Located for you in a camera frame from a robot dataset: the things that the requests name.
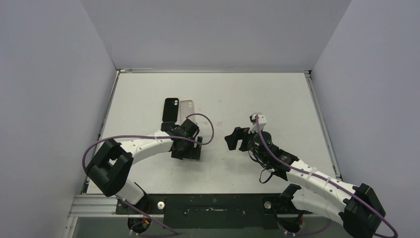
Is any phone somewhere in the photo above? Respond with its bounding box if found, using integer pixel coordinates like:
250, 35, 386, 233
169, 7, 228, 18
179, 100, 195, 124

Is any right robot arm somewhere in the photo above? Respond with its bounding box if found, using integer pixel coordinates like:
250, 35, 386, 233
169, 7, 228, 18
224, 127, 386, 238

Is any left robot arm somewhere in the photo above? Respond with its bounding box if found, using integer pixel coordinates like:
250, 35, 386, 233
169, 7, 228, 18
85, 119, 203, 214

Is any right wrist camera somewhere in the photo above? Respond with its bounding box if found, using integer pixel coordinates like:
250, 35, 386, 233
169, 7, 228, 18
248, 113, 267, 134

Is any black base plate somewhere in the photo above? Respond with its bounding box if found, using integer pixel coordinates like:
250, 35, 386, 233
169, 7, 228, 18
115, 193, 315, 231

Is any aluminium frame rail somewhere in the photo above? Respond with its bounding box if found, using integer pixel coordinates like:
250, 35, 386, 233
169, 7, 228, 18
70, 189, 357, 219

